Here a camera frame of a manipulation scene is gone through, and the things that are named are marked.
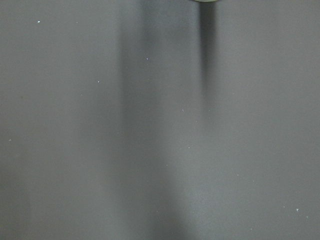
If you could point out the green bowl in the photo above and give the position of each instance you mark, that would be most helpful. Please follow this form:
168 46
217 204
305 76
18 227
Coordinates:
205 1

